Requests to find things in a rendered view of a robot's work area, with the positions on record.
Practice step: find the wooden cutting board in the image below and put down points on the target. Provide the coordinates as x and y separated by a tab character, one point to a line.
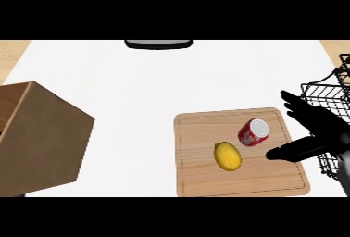
237	154

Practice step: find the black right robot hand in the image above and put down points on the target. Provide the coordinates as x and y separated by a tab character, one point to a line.
319	129

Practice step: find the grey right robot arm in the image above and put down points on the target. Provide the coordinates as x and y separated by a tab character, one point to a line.
344	172

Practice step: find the brown wooden cabinet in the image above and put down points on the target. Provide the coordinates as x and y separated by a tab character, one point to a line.
40	139

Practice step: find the black and grey appliance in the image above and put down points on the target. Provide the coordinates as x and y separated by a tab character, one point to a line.
158	44

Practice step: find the red can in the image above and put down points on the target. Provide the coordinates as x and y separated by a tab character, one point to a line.
253	132

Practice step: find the yellow lemon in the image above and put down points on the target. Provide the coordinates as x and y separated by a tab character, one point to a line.
228	156

